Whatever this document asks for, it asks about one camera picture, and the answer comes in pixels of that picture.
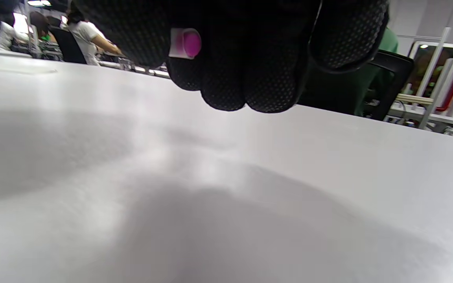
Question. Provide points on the person's right hand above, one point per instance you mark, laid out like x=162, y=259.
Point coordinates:
x=250, y=47

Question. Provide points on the pink and blue permanent marker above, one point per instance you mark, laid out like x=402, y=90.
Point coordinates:
x=189, y=43

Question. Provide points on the black mesh office chair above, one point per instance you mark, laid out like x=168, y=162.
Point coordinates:
x=391, y=74

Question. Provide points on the white framed window panel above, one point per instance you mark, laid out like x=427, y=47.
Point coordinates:
x=423, y=70

